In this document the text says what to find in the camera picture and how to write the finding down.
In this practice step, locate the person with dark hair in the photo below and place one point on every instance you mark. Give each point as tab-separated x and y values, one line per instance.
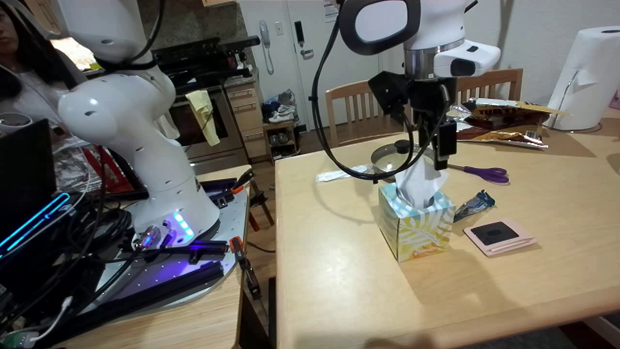
12	51

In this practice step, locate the metal robot mounting plate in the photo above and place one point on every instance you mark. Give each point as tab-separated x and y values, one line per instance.
186	272

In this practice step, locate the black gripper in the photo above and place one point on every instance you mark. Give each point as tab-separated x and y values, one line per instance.
430	103

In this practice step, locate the white wall phone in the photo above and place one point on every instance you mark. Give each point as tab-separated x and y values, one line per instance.
265	45

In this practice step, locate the black box with blue light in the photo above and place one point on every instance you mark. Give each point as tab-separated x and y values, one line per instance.
35	224

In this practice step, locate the brown snack bag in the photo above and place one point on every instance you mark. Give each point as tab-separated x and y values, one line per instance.
510	119

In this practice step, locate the black monitor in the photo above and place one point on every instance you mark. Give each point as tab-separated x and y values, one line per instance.
25	175

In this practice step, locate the white electric water boiler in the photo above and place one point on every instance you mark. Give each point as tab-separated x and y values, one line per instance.
587	78

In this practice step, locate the dark snack wrapper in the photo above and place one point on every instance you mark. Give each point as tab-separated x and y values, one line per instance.
475	206

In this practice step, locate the pink square device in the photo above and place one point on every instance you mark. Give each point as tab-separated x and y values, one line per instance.
500	235

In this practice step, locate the yellow cloth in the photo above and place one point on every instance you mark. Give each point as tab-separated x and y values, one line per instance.
205	117

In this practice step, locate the orange black clamp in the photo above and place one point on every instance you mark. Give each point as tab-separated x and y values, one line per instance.
246	268

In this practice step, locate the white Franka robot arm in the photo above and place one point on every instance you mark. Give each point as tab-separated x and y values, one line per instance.
136	142

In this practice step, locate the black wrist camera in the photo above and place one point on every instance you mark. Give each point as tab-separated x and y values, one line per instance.
389	94

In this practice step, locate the white paper tissue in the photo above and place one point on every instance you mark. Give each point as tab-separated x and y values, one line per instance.
418	185

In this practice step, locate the patterned tissue box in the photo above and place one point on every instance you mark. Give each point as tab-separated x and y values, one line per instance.
413	229

